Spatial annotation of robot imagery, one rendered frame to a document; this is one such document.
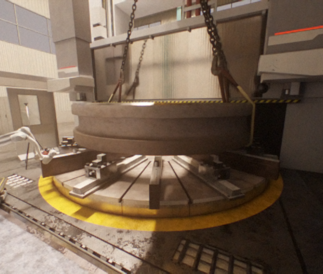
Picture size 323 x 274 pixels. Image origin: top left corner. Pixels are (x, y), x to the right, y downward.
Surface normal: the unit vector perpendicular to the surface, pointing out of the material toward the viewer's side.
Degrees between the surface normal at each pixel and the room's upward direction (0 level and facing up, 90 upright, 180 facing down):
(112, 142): 90
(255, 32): 90
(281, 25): 90
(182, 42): 90
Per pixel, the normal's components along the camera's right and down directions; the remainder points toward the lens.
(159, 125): -0.03, 0.18
